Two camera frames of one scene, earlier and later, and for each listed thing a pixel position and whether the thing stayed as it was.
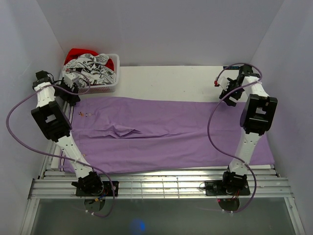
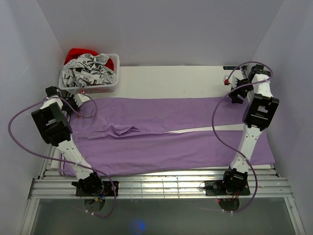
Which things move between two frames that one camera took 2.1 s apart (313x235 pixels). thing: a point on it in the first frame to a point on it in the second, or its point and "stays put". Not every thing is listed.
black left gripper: x=71 y=98 to x=76 y=106
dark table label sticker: x=231 y=67 stays put
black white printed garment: x=90 y=70 stays put
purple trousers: x=116 y=134 stays put
